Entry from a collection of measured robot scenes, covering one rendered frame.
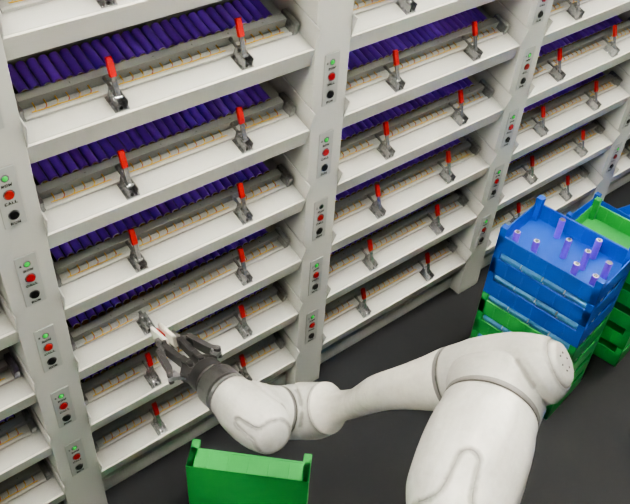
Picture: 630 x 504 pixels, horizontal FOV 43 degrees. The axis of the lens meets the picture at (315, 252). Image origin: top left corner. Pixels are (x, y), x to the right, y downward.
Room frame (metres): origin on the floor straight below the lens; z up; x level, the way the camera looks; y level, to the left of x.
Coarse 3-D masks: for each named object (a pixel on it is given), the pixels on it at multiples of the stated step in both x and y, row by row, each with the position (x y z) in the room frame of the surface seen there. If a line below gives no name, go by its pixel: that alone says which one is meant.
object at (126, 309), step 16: (256, 240) 1.46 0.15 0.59; (272, 240) 1.48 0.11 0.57; (224, 256) 1.40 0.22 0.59; (256, 256) 1.43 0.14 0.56; (192, 272) 1.34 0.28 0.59; (208, 272) 1.35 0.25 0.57; (224, 272) 1.37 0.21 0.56; (160, 288) 1.28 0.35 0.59; (176, 288) 1.29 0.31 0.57; (192, 288) 1.31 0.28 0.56; (128, 304) 1.22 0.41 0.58; (144, 304) 1.24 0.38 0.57; (96, 320) 1.17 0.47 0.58; (112, 320) 1.18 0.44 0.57; (80, 336) 1.13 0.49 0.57
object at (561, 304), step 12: (492, 264) 1.62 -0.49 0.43; (504, 264) 1.59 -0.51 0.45; (504, 276) 1.59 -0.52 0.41; (516, 276) 1.57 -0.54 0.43; (528, 276) 1.55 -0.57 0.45; (624, 276) 1.57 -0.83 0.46; (528, 288) 1.54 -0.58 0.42; (540, 288) 1.52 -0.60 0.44; (612, 288) 1.58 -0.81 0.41; (540, 300) 1.51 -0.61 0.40; (552, 300) 1.50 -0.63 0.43; (564, 300) 1.48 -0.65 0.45; (564, 312) 1.47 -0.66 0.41; (576, 312) 1.45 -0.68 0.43; (588, 312) 1.43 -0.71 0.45; (588, 324) 1.44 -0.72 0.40
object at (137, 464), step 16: (432, 288) 1.89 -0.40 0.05; (400, 304) 1.81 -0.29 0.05; (416, 304) 1.85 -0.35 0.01; (384, 320) 1.75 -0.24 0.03; (352, 336) 1.66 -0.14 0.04; (336, 352) 1.62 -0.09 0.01; (272, 384) 1.45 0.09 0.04; (208, 416) 1.32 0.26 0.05; (192, 432) 1.27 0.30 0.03; (160, 448) 1.21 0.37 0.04; (176, 448) 1.24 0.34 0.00; (128, 464) 1.15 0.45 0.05; (144, 464) 1.17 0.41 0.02; (112, 480) 1.11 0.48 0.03
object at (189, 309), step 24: (288, 240) 1.48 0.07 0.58; (240, 264) 1.41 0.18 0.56; (264, 264) 1.42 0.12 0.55; (288, 264) 1.44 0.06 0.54; (216, 288) 1.33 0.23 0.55; (240, 288) 1.34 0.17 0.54; (168, 312) 1.24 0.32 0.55; (192, 312) 1.25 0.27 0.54; (120, 336) 1.16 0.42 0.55; (144, 336) 1.17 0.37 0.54; (96, 360) 1.09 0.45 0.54
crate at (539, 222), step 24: (528, 216) 1.74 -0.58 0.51; (552, 216) 1.74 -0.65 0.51; (504, 240) 1.61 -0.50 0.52; (528, 240) 1.66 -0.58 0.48; (552, 240) 1.67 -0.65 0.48; (576, 240) 1.68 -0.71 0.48; (528, 264) 1.55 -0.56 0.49; (552, 264) 1.52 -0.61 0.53; (600, 264) 1.59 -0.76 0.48; (624, 264) 1.57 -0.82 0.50; (576, 288) 1.47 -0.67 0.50; (600, 288) 1.43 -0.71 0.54
